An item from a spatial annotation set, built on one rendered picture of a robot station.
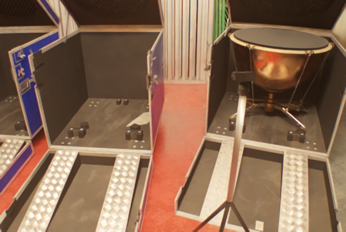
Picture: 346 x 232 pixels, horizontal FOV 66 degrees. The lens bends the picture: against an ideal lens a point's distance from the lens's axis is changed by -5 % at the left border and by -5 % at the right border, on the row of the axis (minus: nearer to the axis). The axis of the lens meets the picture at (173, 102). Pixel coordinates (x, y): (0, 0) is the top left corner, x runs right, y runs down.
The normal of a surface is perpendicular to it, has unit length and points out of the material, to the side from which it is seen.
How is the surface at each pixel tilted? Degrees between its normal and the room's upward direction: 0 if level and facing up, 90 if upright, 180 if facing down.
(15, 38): 90
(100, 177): 1
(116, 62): 90
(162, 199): 0
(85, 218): 1
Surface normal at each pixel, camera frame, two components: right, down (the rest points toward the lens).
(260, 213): -0.01, -0.89
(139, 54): -0.07, 0.43
